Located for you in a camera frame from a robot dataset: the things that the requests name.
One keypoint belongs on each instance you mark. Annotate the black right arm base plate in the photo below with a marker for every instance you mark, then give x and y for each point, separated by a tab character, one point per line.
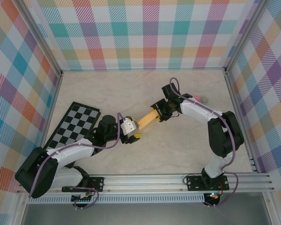
194	182

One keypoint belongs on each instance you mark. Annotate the wide aluminium base rail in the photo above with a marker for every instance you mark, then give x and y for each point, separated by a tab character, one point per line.
142	184

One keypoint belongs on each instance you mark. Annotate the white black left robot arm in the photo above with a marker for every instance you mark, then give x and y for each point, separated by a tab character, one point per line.
70	151

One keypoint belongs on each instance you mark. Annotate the small circuit board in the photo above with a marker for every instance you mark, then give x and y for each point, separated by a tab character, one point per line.
214	196
83	198

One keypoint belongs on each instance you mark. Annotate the aluminium side rail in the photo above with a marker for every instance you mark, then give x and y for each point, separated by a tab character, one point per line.
252	161
41	154

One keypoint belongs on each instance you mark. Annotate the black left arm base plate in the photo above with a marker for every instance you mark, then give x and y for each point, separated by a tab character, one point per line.
97	184

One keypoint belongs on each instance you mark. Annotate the pink marker pen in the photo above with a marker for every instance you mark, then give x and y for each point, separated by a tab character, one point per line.
201	99

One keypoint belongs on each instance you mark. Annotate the aluminium frame post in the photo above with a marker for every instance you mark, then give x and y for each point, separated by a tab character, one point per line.
243	35
43	37

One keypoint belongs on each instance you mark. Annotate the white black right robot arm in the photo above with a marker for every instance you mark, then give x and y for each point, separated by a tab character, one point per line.
194	111

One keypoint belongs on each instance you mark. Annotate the black grey chessboard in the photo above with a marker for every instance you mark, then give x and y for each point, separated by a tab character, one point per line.
77	122

